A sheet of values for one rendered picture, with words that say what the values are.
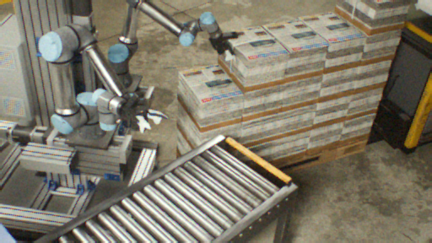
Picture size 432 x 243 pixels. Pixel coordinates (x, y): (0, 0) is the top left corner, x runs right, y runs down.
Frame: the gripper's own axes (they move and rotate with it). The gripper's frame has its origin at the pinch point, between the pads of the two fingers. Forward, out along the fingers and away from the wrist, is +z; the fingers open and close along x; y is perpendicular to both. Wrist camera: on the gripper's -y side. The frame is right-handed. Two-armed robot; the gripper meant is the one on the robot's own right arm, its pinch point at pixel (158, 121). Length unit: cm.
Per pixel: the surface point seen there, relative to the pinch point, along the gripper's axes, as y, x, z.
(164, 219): 44.8, 4.1, 11.8
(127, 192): 44.3, 1.9, -12.3
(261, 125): 54, -116, -3
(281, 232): 68, -50, 49
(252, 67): 9, -99, -9
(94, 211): 47, 19, -16
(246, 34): 1, -123, -29
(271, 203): 39, -33, 45
